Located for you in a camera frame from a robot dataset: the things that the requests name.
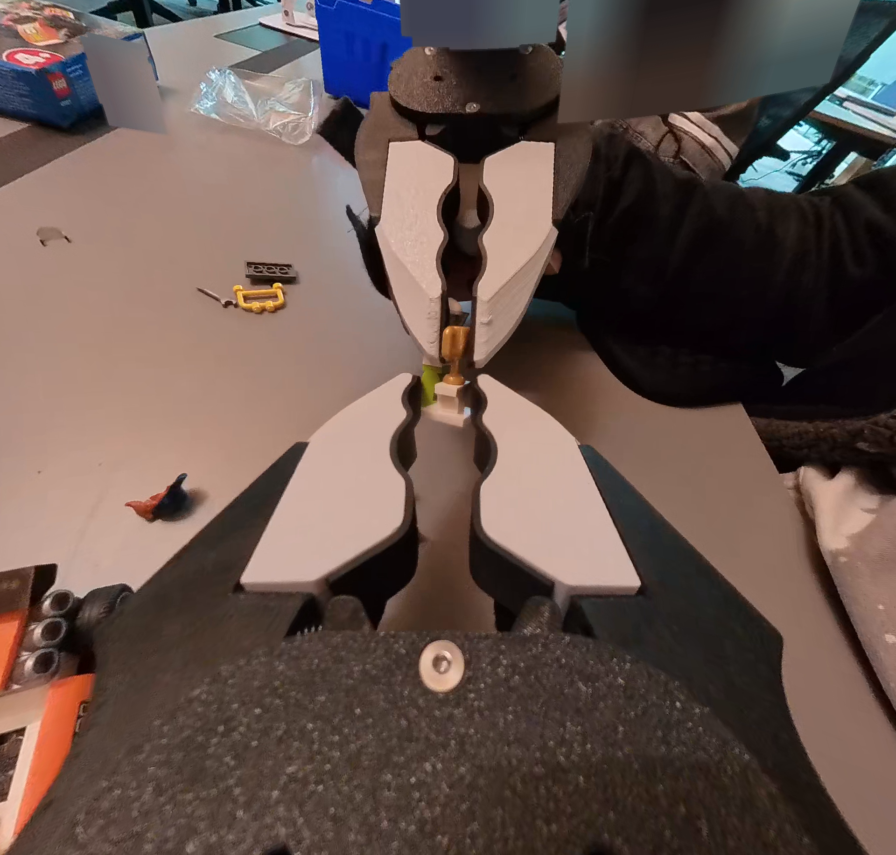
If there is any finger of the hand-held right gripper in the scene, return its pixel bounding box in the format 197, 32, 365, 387
374, 142, 464, 368
468, 140, 562, 370

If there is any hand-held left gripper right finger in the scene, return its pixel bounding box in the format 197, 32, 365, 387
468, 375, 644, 626

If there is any person's right forearm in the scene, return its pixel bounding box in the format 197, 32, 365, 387
541, 107, 896, 410

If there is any blue plastic bin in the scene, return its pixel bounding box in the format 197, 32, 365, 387
313, 0, 408, 109

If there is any person's pale printed shirt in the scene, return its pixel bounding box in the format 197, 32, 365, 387
793, 461, 896, 719

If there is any orange lego race car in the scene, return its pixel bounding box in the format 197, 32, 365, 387
0, 563, 135, 855

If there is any lime white lego minifigure torso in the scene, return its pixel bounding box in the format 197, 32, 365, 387
418, 363, 474, 426

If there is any blue lego box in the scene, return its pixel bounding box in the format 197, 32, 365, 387
0, 0, 107, 130

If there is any clear plastic bag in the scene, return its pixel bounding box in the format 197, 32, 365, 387
191, 63, 324, 146

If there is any yellow lego hand truck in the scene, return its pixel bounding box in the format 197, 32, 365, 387
230, 282, 289, 316

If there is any gold lego piece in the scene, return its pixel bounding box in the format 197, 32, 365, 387
440, 324, 473, 384

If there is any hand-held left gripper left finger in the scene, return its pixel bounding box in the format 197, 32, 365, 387
240, 374, 424, 626

